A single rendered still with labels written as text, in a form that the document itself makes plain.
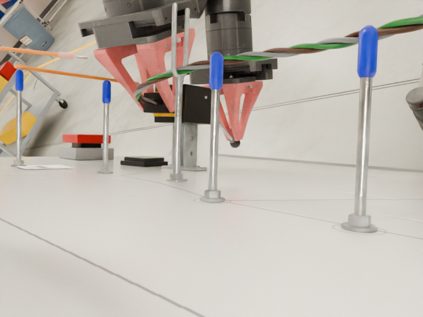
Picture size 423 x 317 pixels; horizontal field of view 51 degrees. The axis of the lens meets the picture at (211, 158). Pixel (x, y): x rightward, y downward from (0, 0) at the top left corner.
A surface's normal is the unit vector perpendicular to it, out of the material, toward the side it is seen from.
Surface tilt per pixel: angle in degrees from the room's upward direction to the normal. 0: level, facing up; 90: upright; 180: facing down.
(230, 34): 66
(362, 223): 57
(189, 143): 102
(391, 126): 0
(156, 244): 53
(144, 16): 62
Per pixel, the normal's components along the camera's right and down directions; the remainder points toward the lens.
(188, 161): 0.82, 0.06
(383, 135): -0.59, -0.59
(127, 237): 0.03, -1.00
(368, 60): -0.17, 0.04
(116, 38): -0.52, 0.42
